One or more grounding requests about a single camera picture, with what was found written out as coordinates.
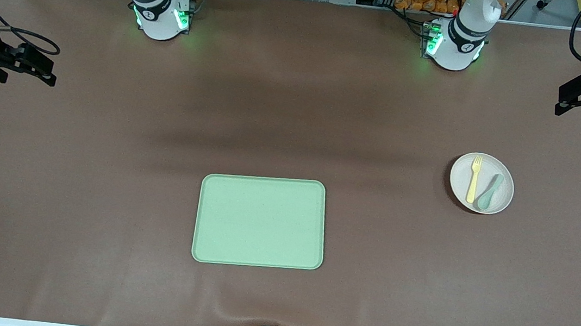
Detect brown table cover mat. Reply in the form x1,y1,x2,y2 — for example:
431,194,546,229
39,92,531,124
0,0,581,326

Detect yellow plastic fork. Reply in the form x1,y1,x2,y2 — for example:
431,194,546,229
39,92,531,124
465,155,484,205

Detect light green rectangular tray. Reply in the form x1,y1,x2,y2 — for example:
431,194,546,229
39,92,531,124
190,167,333,276

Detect beige round plate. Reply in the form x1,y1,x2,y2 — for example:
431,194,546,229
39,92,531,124
446,150,518,218

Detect teal plastic spoon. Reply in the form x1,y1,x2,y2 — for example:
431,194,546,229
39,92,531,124
476,172,505,212

